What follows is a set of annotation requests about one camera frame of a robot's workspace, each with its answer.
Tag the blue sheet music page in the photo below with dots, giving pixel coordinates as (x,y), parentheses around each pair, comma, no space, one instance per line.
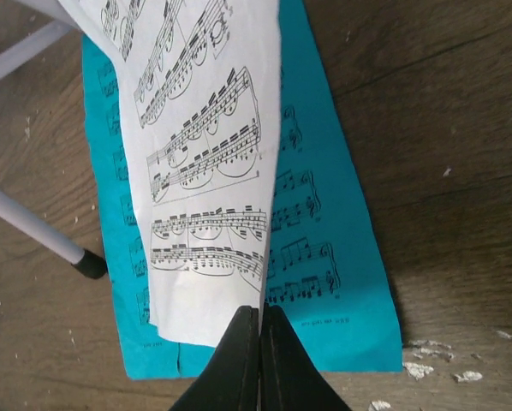
(325,269)

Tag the white sheet music page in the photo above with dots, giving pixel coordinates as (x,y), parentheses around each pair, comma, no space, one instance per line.
(199,100)

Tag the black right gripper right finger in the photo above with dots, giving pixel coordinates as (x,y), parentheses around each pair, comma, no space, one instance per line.
(288,378)

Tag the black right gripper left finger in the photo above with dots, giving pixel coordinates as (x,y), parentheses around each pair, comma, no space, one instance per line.
(230,380)

